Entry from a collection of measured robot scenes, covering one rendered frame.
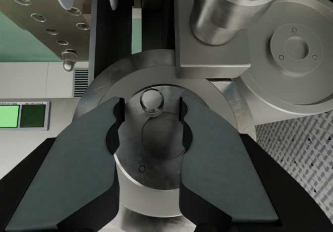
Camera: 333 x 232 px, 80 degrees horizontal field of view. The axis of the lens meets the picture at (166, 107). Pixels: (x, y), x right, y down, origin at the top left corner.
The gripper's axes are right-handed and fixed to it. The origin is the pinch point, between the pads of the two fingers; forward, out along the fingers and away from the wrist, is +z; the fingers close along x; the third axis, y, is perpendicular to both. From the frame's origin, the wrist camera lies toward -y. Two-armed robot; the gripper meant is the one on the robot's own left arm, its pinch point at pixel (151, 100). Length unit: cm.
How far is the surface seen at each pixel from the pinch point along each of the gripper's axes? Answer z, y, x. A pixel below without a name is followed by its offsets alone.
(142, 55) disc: 6.0, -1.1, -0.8
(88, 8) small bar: 25.8, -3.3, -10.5
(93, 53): 6.6, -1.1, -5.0
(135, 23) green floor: 218, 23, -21
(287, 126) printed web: 11.4, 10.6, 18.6
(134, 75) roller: 4.3, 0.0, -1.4
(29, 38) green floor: 243, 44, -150
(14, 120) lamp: 29.8, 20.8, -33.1
